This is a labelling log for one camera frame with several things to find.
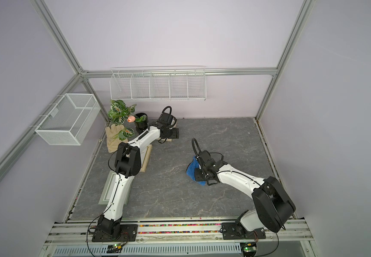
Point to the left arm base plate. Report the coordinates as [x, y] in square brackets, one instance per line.
[122, 233]

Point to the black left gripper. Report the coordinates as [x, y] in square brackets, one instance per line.
[176, 135]

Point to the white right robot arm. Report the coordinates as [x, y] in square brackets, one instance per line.
[273, 206]

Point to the gold frame with plant print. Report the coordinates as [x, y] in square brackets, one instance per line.
[145, 162]

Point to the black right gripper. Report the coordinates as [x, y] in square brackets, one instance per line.
[197, 175]

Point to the blue microfiber cloth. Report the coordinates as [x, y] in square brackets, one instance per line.
[190, 171]

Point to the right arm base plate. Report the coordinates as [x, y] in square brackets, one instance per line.
[234, 231]

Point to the glossy black vase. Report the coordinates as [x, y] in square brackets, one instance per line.
[141, 122]

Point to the green picture frame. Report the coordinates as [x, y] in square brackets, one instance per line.
[107, 190]

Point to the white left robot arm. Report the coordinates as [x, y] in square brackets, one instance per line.
[128, 162]

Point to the green artificial plant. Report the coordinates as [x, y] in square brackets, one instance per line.
[120, 113]

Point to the aluminium rail base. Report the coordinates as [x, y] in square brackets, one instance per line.
[184, 236]

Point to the white wire wall shelf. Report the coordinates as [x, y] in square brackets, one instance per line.
[158, 83]

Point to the white wire basket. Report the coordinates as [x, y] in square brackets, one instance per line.
[68, 122]

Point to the cream work glove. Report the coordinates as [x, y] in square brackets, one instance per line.
[112, 137]

